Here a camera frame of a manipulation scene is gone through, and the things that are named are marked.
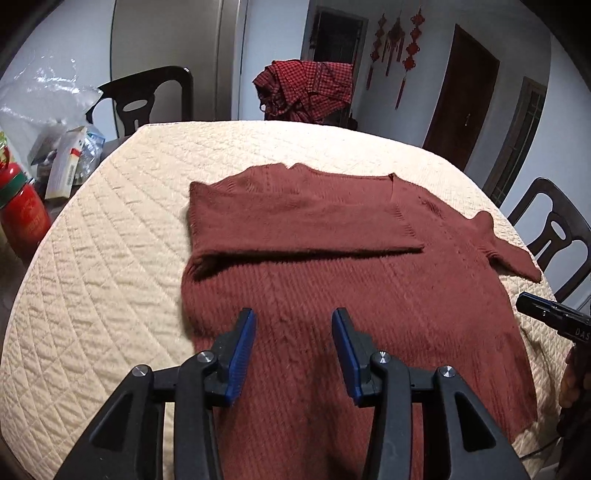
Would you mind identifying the clear plastic bag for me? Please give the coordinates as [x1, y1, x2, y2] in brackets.
[0, 55, 105, 153]

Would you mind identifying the large red chinese knot ornament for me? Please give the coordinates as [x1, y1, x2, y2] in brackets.
[396, 8, 424, 110]

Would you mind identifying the cream quilted blanket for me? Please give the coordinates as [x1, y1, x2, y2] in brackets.
[0, 119, 561, 480]

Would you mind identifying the dark framed window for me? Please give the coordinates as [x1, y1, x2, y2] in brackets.
[482, 76, 548, 208]

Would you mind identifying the brown wooden door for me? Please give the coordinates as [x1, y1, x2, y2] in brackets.
[422, 24, 501, 171]

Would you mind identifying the grey refrigerator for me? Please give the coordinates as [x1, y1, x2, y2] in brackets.
[111, 0, 250, 134]

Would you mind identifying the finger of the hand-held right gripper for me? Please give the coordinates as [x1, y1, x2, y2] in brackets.
[516, 292, 591, 330]

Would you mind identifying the small red chinese knot ornament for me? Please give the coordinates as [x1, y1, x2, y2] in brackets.
[385, 17, 406, 77]
[367, 14, 389, 90]

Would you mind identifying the white cardboard box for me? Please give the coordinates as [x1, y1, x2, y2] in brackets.
[45, 127, 88, 200]

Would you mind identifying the red checked shirt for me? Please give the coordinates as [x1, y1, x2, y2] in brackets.
[252, 59, 354, 124]

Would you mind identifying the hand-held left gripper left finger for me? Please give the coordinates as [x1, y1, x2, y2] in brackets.
[53, 307, 257, 480]

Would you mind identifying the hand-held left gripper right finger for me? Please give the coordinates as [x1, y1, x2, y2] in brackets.
[331, 307, 532, 480]

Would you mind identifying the dark open doorway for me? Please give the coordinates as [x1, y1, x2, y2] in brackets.
[302, 6, 369, 121]

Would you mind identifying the person's right hand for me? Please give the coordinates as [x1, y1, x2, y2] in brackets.
[558, 351, 579, 409]

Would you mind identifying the red fire extinguisher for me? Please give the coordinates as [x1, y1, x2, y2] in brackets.
[0, 161, 52, 257]

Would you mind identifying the rust red knitted sweater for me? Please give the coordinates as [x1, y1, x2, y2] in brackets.
[180, 162, 543, 480]

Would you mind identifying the black cable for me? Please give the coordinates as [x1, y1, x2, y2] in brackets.
[519, 438, 561, 459]

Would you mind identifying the dark wooden chair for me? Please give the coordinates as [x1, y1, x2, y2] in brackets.
[85, 66, 195, 139]
[505, 176, 591, 305]

